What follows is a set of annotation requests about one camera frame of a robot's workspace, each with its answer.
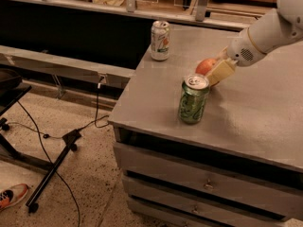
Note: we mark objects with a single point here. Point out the red-orange apple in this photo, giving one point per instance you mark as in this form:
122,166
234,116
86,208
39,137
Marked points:
205,66

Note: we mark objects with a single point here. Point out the black desk edge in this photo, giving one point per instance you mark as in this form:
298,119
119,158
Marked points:
12,89

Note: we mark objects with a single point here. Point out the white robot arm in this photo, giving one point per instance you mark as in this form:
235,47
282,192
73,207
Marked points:
278,27

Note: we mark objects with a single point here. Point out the green 7up can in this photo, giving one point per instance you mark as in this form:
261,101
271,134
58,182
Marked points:
195,91

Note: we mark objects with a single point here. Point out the grey bench shelf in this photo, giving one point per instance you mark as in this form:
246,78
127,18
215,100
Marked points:
88,71

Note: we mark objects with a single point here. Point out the orange white sneaker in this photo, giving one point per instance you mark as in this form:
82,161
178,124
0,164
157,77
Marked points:
13,195

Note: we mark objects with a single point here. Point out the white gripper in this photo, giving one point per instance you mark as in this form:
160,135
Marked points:
242,49

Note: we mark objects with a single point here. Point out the grey drawer cabinet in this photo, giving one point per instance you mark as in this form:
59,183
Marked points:
240,166

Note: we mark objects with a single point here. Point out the white soda can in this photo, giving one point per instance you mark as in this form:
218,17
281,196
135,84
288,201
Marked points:
160,40

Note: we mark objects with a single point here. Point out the black metal stand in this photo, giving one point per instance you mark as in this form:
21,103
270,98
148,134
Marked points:
9,154

